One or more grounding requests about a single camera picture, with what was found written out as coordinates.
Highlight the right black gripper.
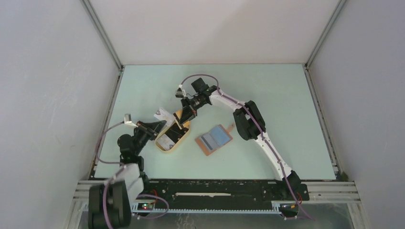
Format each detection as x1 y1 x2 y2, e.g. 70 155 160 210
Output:
180 94 205 125

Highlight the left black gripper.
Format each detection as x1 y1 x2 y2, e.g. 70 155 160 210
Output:
133 121 166 156

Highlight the yellow oval tray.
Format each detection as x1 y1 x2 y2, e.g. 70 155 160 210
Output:
154 108 191 153

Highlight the white VIP credit card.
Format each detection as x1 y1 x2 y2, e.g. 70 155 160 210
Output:
154 108 175 126

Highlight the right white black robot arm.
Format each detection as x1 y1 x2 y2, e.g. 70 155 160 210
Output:
174 74 301 199

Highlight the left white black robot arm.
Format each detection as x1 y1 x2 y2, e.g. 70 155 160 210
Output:
88 121 166 229

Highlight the credit card stack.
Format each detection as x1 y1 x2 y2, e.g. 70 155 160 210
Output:
156 134 175 151

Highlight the black VIP credit card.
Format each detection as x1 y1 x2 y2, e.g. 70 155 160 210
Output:
165 123 189 143

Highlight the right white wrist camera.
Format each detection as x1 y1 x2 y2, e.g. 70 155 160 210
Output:
175 84 187 98

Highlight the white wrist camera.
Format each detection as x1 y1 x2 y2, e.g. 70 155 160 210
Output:
175 84 187 98
123 114 138 128

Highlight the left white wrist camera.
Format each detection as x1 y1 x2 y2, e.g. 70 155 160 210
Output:
123 114 138 128

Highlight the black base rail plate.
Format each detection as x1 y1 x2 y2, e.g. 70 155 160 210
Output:
143 179 309 210

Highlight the aluminium frame rail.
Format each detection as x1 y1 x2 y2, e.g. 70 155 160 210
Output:
73 180 362 215

